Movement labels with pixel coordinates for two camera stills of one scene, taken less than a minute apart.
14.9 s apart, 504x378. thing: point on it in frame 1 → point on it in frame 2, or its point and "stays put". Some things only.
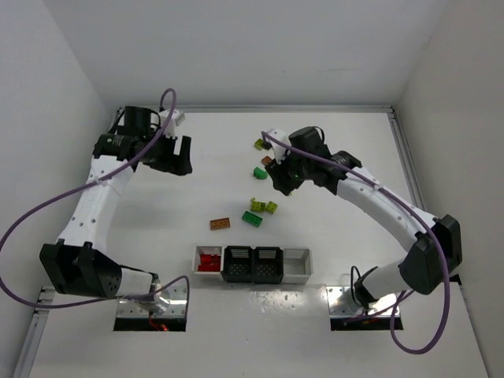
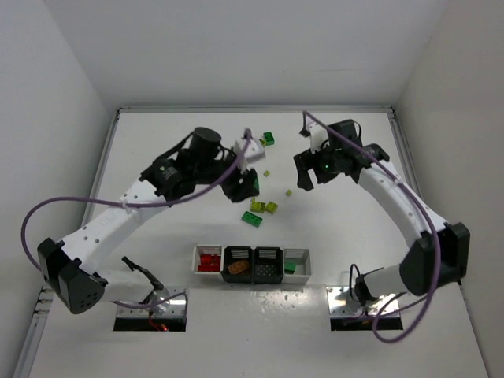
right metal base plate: x=342 y=304 stays put
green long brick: x=252 y=218 stays put
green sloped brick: x=260 y=173 → x=257 y=183
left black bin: x=239 y=264 stays put
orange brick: x=266 y=160 → x=238 y=267
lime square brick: x=271 y=207 stays put
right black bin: x=268 y=264 stays put
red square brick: x=209 y=259 stays put
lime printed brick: x=258 y=206 stays put
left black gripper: x=169 y=158 → x=239 y=187
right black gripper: x=285 y=178 → x=305 y=162
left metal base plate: x=170 y=301 stays put
